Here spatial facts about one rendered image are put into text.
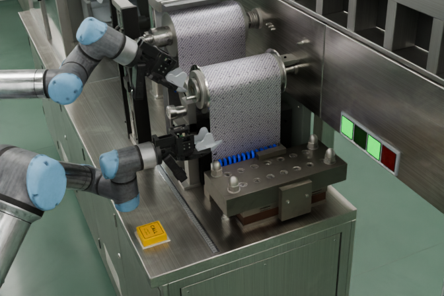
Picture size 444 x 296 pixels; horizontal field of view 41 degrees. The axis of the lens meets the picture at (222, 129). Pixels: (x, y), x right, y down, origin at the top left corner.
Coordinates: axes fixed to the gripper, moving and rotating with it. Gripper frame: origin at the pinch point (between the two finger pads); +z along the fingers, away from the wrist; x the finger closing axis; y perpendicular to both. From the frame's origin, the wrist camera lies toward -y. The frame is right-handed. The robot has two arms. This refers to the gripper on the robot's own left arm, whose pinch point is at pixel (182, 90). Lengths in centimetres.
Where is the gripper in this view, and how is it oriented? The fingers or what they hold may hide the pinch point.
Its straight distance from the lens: 176.5
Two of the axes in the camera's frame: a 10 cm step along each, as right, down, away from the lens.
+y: 5.6, -8.1, -1.6
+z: 7.2, 3.8, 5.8
